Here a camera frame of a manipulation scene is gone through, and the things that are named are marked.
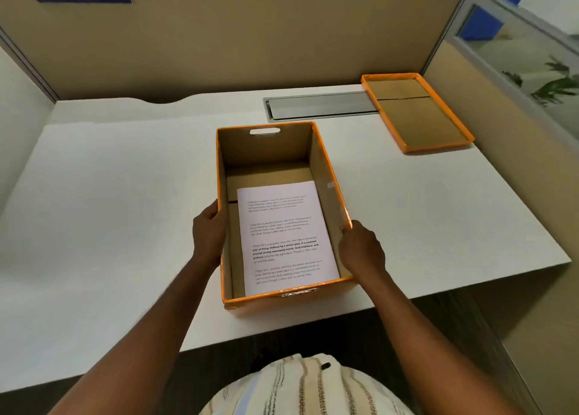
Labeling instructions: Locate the person's left hand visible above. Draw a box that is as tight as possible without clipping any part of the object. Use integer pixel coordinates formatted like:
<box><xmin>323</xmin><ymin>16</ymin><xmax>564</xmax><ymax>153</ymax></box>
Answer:
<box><xmin>192</xmin><ymin>199</ymin><xmax>229</xmax><ymax>268</ymax></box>

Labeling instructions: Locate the person's right hand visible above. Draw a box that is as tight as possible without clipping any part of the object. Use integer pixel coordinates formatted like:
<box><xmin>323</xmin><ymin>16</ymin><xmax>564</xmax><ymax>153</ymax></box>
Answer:
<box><xmin>338</xmin><ymin>220</ymin><xmax>389</xmax><ymax>289</ymax></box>

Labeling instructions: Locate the orange cardboard storage box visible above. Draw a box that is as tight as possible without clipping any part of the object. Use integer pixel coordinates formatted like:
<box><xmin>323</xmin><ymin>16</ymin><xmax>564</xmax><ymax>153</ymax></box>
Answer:
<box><xmin>215</xmin><ymin>121</ymin><xmax>359</xmax><ymax>310</ymax></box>

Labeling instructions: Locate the person's right forearm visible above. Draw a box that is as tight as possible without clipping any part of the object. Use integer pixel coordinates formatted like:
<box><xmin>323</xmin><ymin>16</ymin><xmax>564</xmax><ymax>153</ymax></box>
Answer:
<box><xmin>361</xmin><ymin>270</ymin><xmax>514</xmax><ymax>415</ymax></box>

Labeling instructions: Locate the person's left forearm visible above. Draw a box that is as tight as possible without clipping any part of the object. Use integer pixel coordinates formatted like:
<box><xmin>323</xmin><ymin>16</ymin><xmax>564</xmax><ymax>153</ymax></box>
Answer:
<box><xmin>47</xmin><ymin>256</ymin><xmax>213</xmax><ymax>415</ymax></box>

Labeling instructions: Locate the printed white paper sheet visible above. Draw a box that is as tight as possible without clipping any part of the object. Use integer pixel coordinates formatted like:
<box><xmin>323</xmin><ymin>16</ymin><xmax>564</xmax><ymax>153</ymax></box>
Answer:
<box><xmin>236</xmin><ymin>181</ymin><xmax>340</xmax><ymax>298</ymax></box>

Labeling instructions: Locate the orange cardboard box lid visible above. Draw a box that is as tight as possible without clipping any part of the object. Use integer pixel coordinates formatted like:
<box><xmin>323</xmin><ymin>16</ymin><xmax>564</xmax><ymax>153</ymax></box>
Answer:
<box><xmin>361</xmin><ymin>72</ymin><xmax>476</xmax><ymax>154</ymax></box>

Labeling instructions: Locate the striped cream shirt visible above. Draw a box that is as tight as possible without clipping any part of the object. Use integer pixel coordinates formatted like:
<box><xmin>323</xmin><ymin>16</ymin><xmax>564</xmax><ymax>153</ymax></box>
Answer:
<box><xmin>199</xmin><ymin>354</ymin><xmax>414</xmax><ymax>415</ymax></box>

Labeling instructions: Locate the beige cubicle partition panel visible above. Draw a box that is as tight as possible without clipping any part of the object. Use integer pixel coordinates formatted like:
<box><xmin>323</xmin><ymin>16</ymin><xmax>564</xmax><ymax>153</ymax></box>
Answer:
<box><xmin>0</xmin><ymin>0</ymin><xmax>473</xmax><ymax>104</ymax></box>

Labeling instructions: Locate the green potted plant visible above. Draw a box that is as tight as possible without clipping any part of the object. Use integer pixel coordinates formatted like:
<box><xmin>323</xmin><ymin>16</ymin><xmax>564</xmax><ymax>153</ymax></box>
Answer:
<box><xmin>502</xmin><ymin>57</ymin><xmax>579</xmax><ymax>108</ymax></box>

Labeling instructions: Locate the glass partition panel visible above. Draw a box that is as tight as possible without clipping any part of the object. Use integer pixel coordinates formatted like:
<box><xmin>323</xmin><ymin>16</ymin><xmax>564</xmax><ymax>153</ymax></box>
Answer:
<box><xmin>452</xmin><ymin>0</ymin><xmax>579</xmax><ymax>130</ymax></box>

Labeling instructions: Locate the grey metal cable tray cover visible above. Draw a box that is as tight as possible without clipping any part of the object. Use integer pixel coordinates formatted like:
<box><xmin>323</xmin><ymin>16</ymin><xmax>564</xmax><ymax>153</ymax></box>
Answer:
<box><xmin>263</xmin><ymin>91</ymin><xmax>379</xmax><ymax>123</ymax></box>

